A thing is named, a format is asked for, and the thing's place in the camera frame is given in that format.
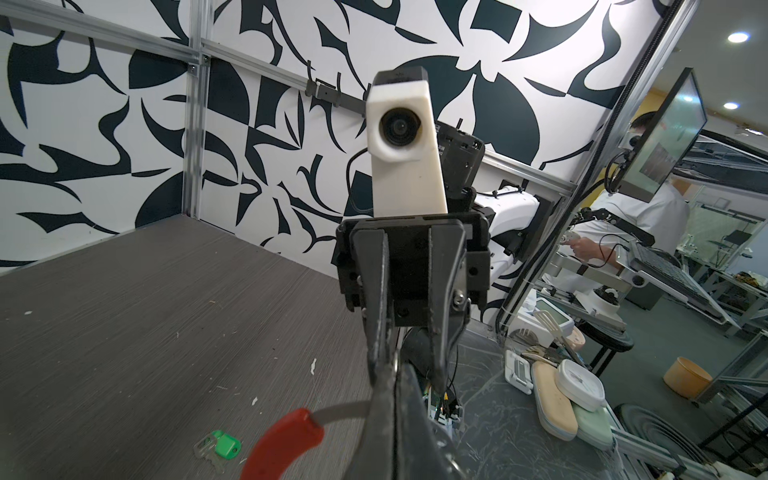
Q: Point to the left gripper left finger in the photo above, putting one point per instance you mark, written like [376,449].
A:
[375,455]

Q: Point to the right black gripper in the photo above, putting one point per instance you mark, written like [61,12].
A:
[397,249]

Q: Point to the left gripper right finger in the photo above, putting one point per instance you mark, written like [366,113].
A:
[422,448]

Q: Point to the green key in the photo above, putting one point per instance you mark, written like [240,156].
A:
[217,447]

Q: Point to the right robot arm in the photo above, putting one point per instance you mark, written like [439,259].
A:
[516,222]

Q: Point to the tan round bucket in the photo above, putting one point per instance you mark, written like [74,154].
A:
[686,378]

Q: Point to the computer monitor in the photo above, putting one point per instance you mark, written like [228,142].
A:
[669,136]

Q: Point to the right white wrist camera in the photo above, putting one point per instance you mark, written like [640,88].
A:
[406,169]

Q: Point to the black wall hook rail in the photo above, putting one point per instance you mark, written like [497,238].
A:
[333,94]

